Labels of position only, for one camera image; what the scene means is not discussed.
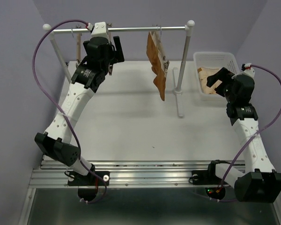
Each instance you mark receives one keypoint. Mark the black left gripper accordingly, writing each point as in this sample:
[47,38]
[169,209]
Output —
[118,54]

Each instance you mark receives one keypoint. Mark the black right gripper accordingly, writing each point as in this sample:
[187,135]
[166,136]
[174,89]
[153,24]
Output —
[223,74]

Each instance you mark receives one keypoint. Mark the beige clip hanger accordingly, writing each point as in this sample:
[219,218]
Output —
[109,25]

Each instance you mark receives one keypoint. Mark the cream beige underwear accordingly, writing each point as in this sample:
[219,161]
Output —
[203,74]

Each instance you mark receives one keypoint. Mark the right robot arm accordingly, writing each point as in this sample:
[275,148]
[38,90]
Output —
[251,174]

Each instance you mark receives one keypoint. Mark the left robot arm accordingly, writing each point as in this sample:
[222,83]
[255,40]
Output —
[54,142]

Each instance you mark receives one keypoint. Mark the brown underwear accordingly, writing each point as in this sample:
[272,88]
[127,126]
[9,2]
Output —
[159,80]

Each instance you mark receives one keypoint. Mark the hanger holding brown underwear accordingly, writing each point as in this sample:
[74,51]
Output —
[156,37]

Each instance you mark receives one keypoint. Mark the empty wooden clip hanger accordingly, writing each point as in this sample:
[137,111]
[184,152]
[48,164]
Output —
[78,48]

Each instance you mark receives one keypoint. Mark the white plastic basket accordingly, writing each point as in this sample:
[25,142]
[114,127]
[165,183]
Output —
[207,64]

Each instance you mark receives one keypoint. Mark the silver and white clothes rack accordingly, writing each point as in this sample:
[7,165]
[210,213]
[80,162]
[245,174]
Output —
[178,73]

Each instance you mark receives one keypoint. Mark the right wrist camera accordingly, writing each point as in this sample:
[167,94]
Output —
[247,70]

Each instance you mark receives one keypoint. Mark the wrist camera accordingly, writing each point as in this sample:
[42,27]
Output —
[247,70]
[100,29]

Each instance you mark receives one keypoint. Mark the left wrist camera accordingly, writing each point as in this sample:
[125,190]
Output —
[100,29]

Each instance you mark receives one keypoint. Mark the aluminium mounting rail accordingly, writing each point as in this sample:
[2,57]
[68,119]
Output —
[124,174]

